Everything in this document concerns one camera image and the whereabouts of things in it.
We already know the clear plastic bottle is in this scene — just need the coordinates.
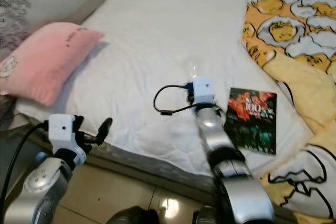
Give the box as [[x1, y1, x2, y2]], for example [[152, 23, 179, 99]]
[[184, 59, 203, 83]]

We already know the dark grey robot right leg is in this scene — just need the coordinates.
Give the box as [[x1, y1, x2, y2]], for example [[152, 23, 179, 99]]
[[193, 206, 221, 224]]

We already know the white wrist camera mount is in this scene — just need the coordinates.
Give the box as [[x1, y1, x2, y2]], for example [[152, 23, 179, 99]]
[[48, 114, 87, 167], [193, 76, 216, 105]]

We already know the pink pillow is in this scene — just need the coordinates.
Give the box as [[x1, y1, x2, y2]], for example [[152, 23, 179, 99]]
[[0, 22, 106, 108]]

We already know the white quilted mattress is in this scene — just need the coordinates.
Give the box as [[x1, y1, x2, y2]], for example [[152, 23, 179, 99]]
[[13, 0, 316, 204]]

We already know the dark grey robot left leg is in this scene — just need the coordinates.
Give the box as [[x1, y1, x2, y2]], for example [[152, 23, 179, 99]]
[[105, 206, 161, 224]]

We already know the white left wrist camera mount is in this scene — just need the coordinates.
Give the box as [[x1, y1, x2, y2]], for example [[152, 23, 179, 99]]
[[48, 114, 87, 167]]

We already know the dark grey robot leg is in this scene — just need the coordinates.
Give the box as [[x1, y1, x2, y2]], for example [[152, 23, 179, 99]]
[[193, 206, 221, 224], [105, 206, 161, 224]]

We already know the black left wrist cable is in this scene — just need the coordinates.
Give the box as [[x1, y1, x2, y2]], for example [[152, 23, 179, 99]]
[[0, 121, 50, 219]]

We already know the book with red flower cover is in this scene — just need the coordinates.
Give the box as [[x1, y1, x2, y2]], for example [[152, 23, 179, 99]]
[[223, 88, 278, 155]]

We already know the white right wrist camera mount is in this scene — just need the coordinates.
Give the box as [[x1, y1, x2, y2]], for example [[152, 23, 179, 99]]
[[193, 76, 216, 105]]

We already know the yellow cartoon egg blanket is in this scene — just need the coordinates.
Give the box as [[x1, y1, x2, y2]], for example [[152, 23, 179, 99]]
[[241, 0, 336, 219]]

